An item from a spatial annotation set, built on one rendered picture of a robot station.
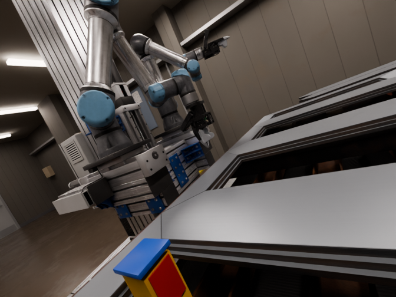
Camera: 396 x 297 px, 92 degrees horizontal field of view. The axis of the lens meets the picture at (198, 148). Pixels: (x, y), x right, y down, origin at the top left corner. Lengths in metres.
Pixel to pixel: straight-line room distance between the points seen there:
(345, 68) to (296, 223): 3.64
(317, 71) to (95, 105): 3.50
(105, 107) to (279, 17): 3.49
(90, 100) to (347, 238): 0.72
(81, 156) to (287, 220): 1.18
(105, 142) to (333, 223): 0.78
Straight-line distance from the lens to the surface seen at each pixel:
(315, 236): 0.29
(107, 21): 0.90
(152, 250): 0.30
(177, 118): 1.23
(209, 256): 0.34
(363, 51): 3.92
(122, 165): 0.83
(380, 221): 0.30
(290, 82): 3.81
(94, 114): 0.74
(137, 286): 0.32
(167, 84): 0.83
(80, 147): 1.29
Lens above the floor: 1.03
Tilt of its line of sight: 8 degrees down
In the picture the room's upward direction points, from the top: 24 degrees counter-clockwise
